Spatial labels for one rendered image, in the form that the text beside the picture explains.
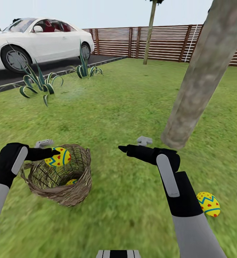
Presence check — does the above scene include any wicker basket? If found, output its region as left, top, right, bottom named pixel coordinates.
left=20, top=144, right=92, bottom=207

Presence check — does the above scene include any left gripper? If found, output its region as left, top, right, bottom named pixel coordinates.
left=31, top=148, right=61, bottom=161

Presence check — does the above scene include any easter egg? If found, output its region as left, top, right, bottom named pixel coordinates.
left=197, top=192, right=220, bottom=217
left=65, top=178, right=78, bottom=185
left=44, top=147, right=72, bottom=168

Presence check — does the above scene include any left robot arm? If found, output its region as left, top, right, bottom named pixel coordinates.
left=0, top=139, right=61, bottom=213

